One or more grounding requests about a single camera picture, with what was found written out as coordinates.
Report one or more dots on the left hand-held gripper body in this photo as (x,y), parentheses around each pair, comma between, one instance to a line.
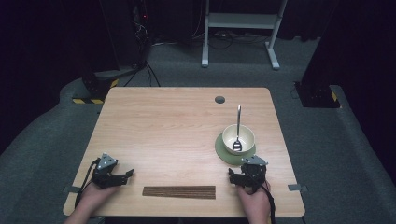
(106,177)

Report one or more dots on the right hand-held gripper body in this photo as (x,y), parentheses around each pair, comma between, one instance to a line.
(253,174)

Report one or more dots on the cream ceramic bowl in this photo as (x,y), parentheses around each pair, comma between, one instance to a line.
(246,135)

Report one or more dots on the person's left hand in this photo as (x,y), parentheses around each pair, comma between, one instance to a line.
(91,197)

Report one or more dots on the person's right hand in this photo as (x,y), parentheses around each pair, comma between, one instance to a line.
(257,203)

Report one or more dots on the green round saucer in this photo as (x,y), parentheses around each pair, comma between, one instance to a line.
(225,155)

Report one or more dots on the grey tape piece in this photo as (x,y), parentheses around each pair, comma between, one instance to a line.
(72,189)
(297,187)

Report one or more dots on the metal spoon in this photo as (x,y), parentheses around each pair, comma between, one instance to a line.
(238,124)

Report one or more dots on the grey round table grommet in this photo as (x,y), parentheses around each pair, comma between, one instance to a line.
(219,100)

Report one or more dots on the black stand with yellow stripes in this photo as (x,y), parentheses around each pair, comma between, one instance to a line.
(96,88)
(317,96)

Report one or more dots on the black equipment rack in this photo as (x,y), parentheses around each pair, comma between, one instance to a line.
(127,34)

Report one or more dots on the white metal stand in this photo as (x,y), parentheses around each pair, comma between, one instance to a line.
(243,21)

